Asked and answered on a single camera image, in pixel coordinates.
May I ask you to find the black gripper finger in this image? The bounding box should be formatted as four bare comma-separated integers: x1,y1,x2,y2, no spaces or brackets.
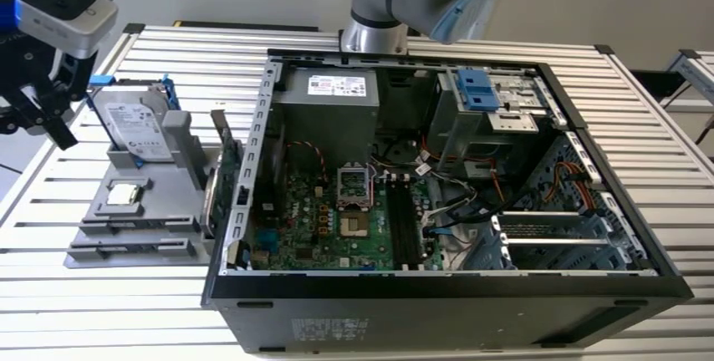
37,113,80,152
8,88,51,133

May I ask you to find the black RAM slot bank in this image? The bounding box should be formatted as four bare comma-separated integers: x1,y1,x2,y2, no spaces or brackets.
387,175,426,270

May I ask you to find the hard disk in blue carrier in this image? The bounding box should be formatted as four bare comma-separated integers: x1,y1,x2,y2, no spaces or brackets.
83,71,180,166

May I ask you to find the silver CPU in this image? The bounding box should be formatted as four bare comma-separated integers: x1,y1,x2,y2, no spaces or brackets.
105,183,140,206

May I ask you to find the grey parts rack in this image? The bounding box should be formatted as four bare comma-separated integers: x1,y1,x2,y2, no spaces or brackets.
64,109,247,270

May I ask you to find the green graphics card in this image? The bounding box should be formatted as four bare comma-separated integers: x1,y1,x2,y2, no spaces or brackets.
200,109,244,241

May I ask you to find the black case fan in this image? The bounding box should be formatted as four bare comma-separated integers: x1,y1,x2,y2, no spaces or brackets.
261,122,289,220

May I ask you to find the grey power supply unit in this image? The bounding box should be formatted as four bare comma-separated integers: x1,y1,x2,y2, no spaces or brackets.
275,67,380,161

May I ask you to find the green motherboard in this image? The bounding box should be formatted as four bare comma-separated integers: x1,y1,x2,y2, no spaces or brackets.
249,160,447,272

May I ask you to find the metal socket cover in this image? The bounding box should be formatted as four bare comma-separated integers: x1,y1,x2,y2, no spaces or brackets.
336,163,374,208

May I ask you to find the CPU socket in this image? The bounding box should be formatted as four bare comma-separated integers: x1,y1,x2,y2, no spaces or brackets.
337,209,372,240

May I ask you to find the black open PC case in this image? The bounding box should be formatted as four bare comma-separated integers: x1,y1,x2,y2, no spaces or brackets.
200,47,696,356

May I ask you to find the blue drive bay latch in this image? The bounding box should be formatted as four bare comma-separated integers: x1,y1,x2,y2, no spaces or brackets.
454,68,498,112

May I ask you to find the metal disk bay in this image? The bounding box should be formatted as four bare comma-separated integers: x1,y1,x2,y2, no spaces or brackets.
490,210,635,272

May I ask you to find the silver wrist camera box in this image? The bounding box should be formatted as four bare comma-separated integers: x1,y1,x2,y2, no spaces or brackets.
13,0,120,60

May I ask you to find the twisted fan wire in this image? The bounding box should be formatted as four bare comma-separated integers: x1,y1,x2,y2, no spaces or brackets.
285,140,329,182

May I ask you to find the power supply wire bundle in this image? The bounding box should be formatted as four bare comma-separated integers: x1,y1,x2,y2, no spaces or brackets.
371,143,442,178

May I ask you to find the black data cable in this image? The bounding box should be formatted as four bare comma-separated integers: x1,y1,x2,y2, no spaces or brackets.
439,185,540,225

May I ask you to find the orange wire bundle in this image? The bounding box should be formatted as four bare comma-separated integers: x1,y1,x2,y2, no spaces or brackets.
543,161,598,216

